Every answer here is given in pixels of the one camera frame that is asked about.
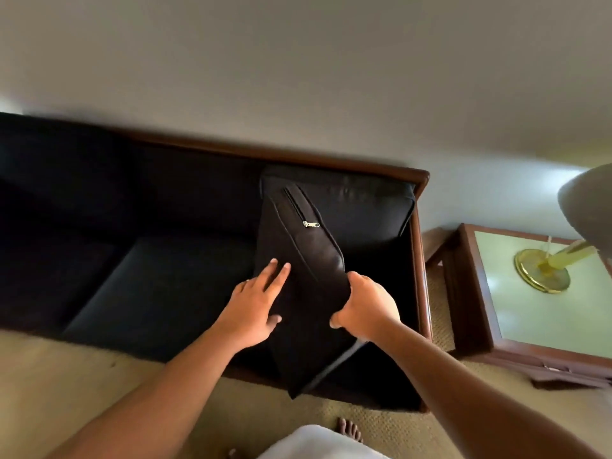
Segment person's bare foot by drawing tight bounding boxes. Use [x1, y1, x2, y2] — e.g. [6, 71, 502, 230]
[336, 417, 364, 445]

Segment person's left hand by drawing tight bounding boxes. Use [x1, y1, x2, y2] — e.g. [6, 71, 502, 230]
[210, 258, 292, 352]

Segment black zippered sofa cushion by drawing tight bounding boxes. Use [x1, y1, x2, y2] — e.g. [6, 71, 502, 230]
[253, 183, 370, 400]

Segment person's white shorts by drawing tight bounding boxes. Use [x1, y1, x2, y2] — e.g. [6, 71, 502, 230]
[257, 424, 389, 459]

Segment black sofa with wooden frame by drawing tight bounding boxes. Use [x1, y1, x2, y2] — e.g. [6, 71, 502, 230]
[0, 112, 434, 413]

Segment person's left forearm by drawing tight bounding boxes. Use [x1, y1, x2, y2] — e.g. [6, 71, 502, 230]
[45, 323, 241, 459]

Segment brass table lamp with shade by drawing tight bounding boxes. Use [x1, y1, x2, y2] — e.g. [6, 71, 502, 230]
[514, 162, 612, 295]

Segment black sofa back cushion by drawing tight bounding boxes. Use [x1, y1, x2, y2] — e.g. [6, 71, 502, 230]
[260, 164, 417, 256]

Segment person's right hand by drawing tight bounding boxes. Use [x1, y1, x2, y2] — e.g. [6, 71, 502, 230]
[329, 271, 402, 343]

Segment black sofa seat cushion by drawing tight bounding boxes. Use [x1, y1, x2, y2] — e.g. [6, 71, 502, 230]
[0, 224, 127, 332]
[61, 235, 268, 363]

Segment wooden side table glass top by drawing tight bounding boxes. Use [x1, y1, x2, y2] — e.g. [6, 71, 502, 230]
[425, 223, 612, 390]

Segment person's right forearm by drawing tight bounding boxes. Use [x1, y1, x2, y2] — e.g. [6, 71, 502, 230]
[364, 321, 604, 459]

